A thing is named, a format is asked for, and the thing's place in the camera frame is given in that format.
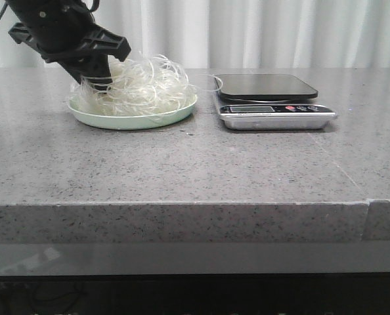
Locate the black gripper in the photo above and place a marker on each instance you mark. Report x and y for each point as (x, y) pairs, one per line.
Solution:
(66, 31)

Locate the white vermicelli noodle bundle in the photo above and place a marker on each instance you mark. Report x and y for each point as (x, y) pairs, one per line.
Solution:
(153, 86)

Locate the light green round plate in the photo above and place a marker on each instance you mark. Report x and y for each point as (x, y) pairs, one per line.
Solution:
(133, 122)

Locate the white pleated curtain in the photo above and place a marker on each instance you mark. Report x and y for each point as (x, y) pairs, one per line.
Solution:
(255, 34)

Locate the black silver kitchen scale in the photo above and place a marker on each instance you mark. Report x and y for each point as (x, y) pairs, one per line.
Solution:
(248, 102)

